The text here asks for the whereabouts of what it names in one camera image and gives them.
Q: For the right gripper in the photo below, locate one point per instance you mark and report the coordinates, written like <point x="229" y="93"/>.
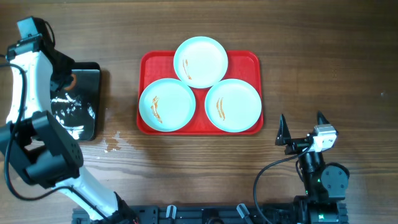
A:
<point x="300" y="145"/>

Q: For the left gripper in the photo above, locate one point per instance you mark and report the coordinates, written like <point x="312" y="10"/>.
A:
<point x="58" y="82"/>

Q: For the green and orange sponge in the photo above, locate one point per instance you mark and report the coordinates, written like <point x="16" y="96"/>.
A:
<point x="72" y="84"/>

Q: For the light blue plate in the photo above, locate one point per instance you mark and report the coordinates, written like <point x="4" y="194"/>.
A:
<point x="167" y="105"/>
<point x="200" y="62"/>
<point x="233" y="105"/>

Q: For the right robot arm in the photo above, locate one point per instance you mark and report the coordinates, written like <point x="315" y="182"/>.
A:
<point x="324" y="183"/>

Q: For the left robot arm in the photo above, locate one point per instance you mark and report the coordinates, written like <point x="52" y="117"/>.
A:
<point x="41" y="157"/>

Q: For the black rectangular water tray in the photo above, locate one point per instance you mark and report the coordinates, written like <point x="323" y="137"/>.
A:
<point x="77" y="109"/>

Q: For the red plastic tray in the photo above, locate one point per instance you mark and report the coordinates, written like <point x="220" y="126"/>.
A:
<point x="155" y="65"/>

